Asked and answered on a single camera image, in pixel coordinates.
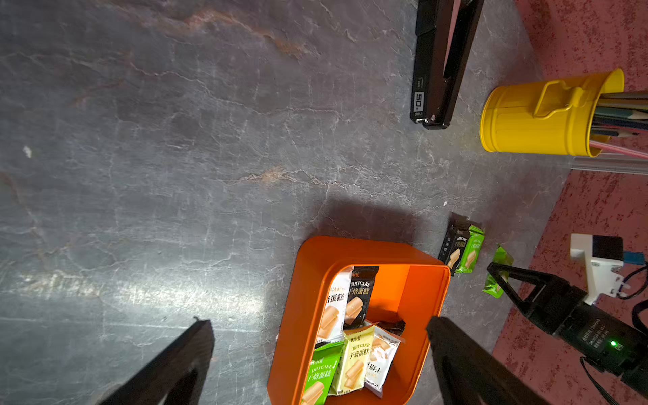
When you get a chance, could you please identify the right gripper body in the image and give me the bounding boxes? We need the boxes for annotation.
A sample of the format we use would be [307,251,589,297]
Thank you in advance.
[521,283,628,354]

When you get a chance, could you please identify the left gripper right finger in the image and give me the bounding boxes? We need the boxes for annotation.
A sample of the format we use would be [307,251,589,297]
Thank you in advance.
[427,317,547,405]

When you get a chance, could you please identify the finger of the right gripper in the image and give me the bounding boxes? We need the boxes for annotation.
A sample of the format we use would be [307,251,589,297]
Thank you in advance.
[485,262,550,317]

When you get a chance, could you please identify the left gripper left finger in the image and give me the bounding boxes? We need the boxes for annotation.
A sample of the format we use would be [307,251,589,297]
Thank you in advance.
[100,320,214,404]

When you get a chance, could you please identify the green cookie pack top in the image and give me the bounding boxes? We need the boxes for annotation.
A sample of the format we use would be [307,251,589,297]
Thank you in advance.
[482,245,515,300]

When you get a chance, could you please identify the green cookie pack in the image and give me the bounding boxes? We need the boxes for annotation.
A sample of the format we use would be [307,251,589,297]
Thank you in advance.
[482,245,515,300]
[300,341,344,405]

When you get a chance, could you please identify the green cookie pack hidden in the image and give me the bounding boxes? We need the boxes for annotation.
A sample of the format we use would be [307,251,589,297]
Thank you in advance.
[455,225,485,273]

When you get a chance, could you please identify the black cookie pack top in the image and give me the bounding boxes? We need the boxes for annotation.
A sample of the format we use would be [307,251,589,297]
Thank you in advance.
[438,213,471,276]

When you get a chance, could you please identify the black cookie pack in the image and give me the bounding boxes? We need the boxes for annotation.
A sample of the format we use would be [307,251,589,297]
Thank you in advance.
[375,320,406,337]
[438,213,471,276]
[344,266,380,330]

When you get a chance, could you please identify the orange storage box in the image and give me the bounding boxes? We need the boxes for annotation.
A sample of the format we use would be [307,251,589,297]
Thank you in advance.
[268,236,451,404]

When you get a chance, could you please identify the cream cookie pack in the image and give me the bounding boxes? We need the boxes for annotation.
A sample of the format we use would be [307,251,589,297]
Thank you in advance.
[328,324,375,397]

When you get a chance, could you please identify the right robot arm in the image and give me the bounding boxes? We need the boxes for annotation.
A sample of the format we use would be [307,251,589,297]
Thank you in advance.
[487,263,647,397]

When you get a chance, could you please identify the black cookie pack bottom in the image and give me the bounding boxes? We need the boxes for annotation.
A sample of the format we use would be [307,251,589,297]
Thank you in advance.
[375,320,406,337]

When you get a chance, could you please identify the white cookie pack bottom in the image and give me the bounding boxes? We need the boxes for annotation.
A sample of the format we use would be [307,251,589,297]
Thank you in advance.
[364,324,403,398]

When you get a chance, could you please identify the white cookie pack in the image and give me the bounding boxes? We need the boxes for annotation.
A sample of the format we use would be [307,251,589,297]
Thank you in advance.
[364,324,403,398]
[316,266,354,345]

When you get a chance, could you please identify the black cookie pack rear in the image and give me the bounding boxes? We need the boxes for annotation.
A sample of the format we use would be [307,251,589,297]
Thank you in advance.
[344,266,380,330]

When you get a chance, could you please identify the green cookie pack bottom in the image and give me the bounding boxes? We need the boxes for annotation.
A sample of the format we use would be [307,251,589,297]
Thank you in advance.
[300,341,344,405]

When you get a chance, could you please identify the white cookie pack top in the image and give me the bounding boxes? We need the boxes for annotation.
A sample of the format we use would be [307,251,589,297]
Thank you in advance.
[316,266,354,345]

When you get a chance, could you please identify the yellow pen cup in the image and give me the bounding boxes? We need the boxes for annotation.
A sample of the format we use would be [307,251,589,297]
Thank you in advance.
[479,69,625,158]

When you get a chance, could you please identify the pens in cup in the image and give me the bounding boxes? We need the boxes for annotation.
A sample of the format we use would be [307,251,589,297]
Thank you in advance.
[586,90,647,160]

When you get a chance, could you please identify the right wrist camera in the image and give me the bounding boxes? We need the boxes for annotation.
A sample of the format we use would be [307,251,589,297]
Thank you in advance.
[570,233,646,305]

